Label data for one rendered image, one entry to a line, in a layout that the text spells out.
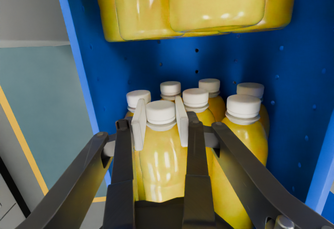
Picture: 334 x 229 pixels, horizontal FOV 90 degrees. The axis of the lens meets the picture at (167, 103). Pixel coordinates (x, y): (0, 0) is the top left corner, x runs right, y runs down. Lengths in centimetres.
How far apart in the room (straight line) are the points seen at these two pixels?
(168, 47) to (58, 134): 152
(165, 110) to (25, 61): 151
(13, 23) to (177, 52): 58
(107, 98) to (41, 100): 142
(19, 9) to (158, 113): 71
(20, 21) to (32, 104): 101
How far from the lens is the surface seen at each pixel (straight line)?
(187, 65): 36
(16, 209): 233
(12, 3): 81
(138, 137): 16
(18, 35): 78
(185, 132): 16
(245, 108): 21
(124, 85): 30
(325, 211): 72
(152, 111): 20
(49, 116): 170
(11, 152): 208
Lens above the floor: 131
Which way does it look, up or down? 70 degrees down
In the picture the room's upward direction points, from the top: 173 degrees clockwise
